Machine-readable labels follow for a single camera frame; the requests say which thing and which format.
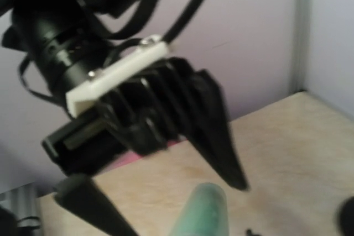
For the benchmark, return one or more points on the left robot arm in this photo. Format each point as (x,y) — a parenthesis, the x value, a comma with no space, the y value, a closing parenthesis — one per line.
(69,40)

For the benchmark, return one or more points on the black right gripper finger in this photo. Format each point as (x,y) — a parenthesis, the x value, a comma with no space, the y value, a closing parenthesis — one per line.
(79,195)

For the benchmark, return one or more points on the aluminium frame post left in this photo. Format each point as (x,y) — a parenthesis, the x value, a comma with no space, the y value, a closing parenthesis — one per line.
(299,60)

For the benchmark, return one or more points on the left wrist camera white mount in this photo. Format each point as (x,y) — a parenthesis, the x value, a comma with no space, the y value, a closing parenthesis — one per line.
(84,96)

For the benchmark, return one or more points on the pink toy microphone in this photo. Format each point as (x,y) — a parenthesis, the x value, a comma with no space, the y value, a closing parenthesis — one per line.
(130,157)

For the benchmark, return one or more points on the teal toy microphone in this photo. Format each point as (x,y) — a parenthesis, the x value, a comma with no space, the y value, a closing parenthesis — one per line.
(205,212)

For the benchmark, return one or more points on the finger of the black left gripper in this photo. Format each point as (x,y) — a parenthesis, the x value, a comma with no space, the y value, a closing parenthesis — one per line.
(211,134)

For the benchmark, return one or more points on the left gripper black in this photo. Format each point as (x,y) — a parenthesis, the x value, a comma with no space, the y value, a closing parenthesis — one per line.
(143,114)

